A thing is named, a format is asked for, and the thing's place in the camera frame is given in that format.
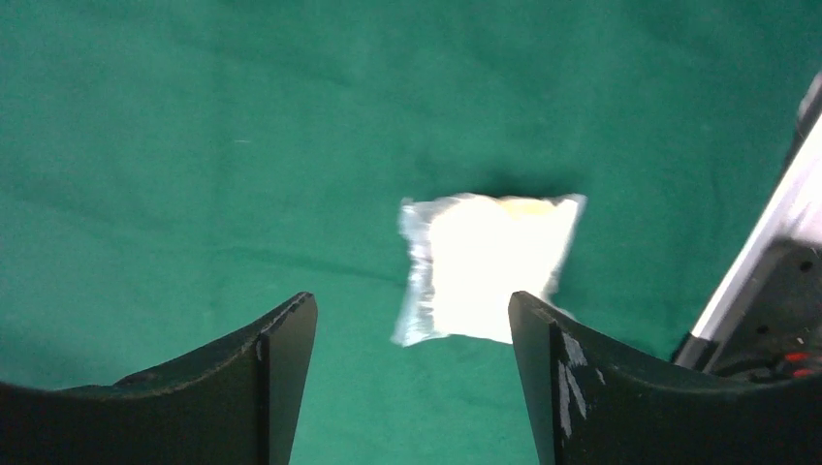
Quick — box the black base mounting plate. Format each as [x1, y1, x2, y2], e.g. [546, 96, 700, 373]
[703, 242, 821, 383]

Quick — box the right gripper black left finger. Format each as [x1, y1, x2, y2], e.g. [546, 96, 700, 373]
[1, 292, 318, 464]

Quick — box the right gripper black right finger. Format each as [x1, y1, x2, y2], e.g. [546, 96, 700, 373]
[508, 292, 821, 464]

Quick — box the gauze packet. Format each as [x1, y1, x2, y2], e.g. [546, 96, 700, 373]
[391, 193, 587, 347]

